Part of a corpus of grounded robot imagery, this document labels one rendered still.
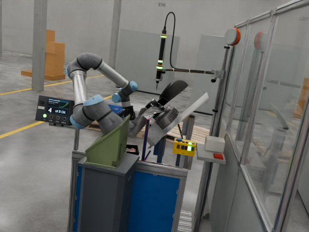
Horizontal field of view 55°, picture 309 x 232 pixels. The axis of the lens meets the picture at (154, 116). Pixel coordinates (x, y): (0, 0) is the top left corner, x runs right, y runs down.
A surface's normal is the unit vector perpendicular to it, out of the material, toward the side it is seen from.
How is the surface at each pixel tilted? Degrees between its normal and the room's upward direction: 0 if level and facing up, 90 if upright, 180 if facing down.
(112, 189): 90
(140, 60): 90
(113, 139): 90
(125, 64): 90
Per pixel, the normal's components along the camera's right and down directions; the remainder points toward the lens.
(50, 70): -0.24, 0.21
